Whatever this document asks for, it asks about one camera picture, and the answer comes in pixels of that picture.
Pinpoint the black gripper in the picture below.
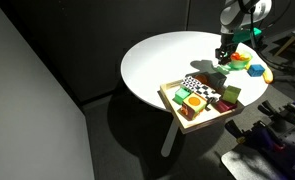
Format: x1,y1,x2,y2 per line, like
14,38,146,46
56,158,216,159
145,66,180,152
215,33,236,65

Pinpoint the green translucent bowl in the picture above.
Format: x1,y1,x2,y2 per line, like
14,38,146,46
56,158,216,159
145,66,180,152
227,49,254,72

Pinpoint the grey cube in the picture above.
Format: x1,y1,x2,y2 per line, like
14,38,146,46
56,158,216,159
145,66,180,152
208,71,228,88

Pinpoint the orange ball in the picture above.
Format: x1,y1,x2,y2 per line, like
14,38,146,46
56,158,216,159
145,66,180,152
194,74,210,85

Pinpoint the blue cube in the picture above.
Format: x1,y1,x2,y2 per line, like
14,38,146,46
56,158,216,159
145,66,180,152
247,64,266,78

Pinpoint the light green cube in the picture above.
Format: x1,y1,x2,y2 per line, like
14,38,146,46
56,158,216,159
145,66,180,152
222,85,242,105

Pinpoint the black white checker cube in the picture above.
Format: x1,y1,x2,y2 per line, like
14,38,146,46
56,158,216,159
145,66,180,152
195,84,220,106

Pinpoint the black white triangle pattern cube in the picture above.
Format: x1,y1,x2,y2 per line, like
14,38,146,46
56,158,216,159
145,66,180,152
180,76,203,92

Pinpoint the magenta block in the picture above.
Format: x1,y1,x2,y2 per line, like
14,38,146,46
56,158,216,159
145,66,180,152
214,99,238,114

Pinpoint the yellow plastic banana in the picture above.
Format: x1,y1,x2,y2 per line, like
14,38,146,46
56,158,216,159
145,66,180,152
261,66,275,85

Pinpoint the cube with orange circle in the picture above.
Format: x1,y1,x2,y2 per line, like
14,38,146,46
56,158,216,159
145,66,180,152
180,93,208,121

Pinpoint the wooden table with white top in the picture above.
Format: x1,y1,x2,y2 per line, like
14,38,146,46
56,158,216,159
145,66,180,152
274,24,295,58

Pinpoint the wooden tray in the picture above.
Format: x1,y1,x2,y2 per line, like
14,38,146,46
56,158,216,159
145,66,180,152
159,73,245,135

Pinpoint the black purple spring clamp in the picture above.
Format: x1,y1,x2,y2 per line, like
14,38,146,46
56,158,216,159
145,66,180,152
257,99,295,127
224,119,286,151

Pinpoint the white table leg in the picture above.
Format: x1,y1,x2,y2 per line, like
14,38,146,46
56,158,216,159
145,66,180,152
160,123,180,158

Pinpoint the black perforated breadboard plate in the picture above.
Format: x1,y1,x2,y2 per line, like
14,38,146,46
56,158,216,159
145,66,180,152
276,121,295,180

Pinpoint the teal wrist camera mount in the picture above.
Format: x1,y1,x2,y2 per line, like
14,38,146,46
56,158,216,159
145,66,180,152
231,27,263,44

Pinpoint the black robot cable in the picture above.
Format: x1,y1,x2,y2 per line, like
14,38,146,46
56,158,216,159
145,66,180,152
238,0,288,72

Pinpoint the grey base plate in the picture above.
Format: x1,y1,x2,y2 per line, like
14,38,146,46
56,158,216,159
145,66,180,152
220,144,288,180

